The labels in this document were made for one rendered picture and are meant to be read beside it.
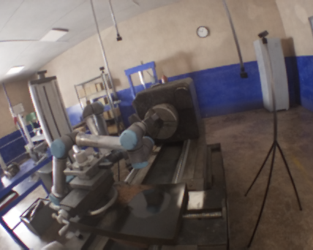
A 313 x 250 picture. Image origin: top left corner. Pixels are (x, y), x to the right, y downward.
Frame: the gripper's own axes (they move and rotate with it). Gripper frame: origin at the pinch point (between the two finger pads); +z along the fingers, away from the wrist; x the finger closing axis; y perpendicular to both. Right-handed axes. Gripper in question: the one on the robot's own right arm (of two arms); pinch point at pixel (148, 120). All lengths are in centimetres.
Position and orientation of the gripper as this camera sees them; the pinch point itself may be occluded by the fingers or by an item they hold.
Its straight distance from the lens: 110.6
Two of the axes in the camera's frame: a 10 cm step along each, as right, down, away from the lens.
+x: 7.8, -4.7, -4.1
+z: 2.7, -3.4, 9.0
